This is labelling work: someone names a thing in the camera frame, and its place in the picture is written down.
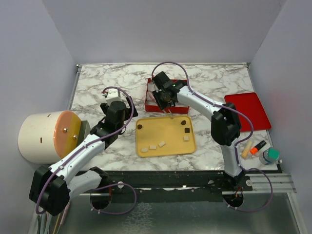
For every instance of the white round chocolate bottom-left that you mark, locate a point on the white round chocolate bottom-left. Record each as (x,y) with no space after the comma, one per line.
(144,150)

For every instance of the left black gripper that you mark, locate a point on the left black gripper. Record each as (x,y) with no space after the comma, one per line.
(128,112)

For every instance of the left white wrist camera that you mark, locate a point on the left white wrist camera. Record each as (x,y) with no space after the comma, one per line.
(112,95)

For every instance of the white chocolate centre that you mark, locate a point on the white chocolate centre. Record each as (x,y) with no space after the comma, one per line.
(161,144)

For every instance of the red chocolate box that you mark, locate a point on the red chocolate box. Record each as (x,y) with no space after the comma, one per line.
(151,105)

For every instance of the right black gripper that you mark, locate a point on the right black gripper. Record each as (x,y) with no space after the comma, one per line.
(162,105)

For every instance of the yellow stick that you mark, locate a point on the yellow stick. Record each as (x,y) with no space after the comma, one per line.
(247,149)

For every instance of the bottle with green cap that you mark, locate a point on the bottle with green cap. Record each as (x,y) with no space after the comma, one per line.
(269,156)

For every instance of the pink silicone tongs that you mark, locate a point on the pink silicone tongs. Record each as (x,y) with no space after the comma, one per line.
(170,114)

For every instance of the white cylinder with orange disc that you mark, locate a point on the white cylinder with orange disc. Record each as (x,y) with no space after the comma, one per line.
(47,138)

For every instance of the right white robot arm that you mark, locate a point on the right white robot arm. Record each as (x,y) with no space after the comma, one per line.
(225,123)

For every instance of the red box lid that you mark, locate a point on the red box lid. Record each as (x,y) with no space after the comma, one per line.
(250,105)

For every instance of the grey sticks on floor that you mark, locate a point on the grey sticks on floor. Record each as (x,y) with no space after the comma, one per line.
(44,221)

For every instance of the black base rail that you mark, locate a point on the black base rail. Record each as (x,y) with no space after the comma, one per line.
(169,186)

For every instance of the wooden stick on floor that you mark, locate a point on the wooden stick on floor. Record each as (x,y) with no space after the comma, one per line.
(56,225)

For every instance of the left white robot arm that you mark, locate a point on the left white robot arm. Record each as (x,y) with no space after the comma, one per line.
(53,187)

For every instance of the orange highlighter marker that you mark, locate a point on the orange highlighter marker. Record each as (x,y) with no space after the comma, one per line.
(257,147)

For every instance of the yellow tray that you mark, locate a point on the yellow tray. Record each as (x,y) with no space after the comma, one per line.
(157,129)

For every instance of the pink stick on floor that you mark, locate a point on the pink stick on floor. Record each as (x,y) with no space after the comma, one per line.
(64,214)

